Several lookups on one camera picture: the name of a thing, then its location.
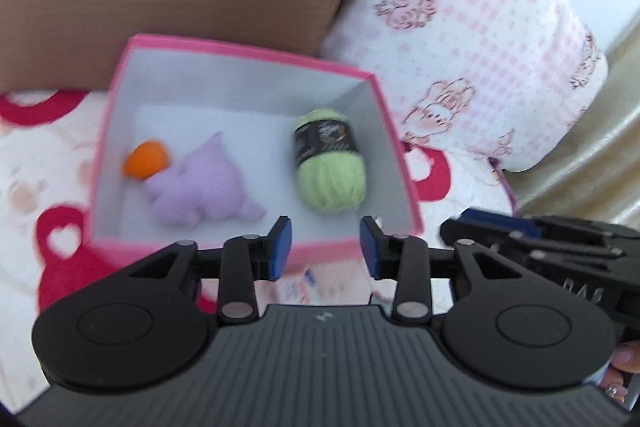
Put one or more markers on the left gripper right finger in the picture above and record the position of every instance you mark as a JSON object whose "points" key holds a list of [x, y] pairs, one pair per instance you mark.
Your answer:
{"points": [[404, 259]]}

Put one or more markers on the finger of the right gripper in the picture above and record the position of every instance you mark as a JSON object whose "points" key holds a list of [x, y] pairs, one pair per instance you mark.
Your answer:
{"points": [[489, 229]]}

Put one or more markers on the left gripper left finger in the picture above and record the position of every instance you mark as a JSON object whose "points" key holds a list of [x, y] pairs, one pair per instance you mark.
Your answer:
{"points": [[246, 259]]}

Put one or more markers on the purple plush toy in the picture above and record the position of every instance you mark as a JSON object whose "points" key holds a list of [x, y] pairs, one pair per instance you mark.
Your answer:
{"points": [[205, 185]]}

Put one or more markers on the green yarn ball black label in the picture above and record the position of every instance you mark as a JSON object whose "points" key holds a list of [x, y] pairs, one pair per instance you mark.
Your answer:
{"points": [[330, 172]]}

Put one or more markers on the orange egg-shaped sponge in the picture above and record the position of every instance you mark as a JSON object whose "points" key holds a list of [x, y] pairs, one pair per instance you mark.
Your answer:
{"points": [[146, 160]]}

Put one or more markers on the person's right hand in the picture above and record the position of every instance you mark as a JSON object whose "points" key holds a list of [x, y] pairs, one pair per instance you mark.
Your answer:
{"points": [[625, 360]]}

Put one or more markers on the small white tissue pack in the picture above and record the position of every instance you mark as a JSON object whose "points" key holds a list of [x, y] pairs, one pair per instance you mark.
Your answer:
{"points": [[330, 284]]}

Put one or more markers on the pink storage box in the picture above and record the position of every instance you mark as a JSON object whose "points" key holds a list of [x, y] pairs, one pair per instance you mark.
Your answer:
{"points": [[182, 91]]}

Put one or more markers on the cartoon bear bed blanket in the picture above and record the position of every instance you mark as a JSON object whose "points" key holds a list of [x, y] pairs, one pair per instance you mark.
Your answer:
{"points": [[48, 141]]}

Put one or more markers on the pink checked pillow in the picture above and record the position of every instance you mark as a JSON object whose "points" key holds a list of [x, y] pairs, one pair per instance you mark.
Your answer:
{"points": [[502, 79]]}

